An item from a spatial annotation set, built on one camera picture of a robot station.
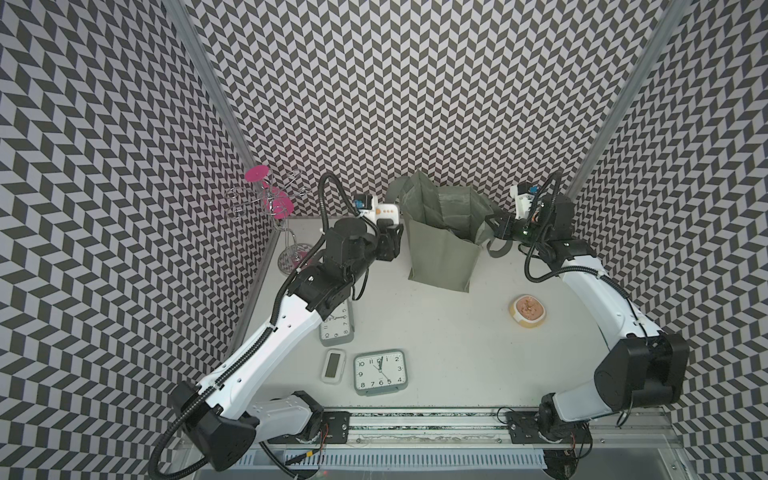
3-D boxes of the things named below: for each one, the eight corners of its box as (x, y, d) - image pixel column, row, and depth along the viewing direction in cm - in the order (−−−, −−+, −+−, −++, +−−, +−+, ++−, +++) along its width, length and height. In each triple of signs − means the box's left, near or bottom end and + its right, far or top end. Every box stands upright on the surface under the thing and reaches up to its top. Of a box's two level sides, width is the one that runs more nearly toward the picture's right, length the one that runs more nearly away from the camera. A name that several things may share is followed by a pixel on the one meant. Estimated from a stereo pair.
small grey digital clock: (320, 384, 80) (319, 382, 79) (326, 350, 86) (324, 348, 84) (342, 384, 80) (341, 382, 79) (346, 351, 86) (345, 348, 84)
